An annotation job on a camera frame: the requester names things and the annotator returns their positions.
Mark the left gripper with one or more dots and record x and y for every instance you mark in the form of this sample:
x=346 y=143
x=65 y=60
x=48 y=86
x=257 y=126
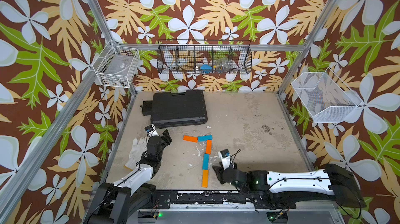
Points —
x=165 y=138

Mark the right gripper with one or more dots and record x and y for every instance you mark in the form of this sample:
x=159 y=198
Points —
x=219 y=172

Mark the orange block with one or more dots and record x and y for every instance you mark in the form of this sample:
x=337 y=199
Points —
x=190 y=138
x=205 y=175
x=208 y=147

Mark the teal block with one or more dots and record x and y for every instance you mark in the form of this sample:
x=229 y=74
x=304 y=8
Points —
x=204 y=138
x=205 y=162

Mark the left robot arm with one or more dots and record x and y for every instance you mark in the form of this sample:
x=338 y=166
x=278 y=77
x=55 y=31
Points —
x=115 y=202

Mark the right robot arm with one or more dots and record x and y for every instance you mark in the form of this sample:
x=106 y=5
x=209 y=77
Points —
x=274 y=190

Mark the white work glove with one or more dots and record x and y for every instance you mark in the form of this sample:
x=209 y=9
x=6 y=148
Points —
x=138 y=148

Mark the black plastic tool case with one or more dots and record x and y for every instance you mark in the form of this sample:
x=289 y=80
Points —
x=176 y=109

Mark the blue object in basket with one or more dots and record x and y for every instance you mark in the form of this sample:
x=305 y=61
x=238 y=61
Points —
x=206 y=69

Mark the white mesh basket right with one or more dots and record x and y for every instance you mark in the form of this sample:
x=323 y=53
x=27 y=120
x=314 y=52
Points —
x=327 y=98

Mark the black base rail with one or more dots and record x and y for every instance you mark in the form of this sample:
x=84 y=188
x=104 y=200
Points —
x=164 y=199

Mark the white wire basket left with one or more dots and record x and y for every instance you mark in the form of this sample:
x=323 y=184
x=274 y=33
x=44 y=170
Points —
x=116 y=65

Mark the black wire basket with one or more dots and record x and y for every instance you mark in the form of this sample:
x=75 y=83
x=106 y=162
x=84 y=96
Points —
x=188 y=55

